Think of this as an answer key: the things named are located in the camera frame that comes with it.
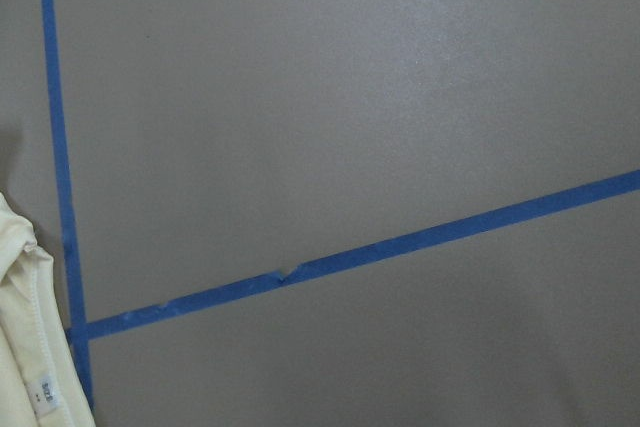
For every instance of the cream long-sleeve printed shirt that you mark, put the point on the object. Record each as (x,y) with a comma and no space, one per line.
(39,382)

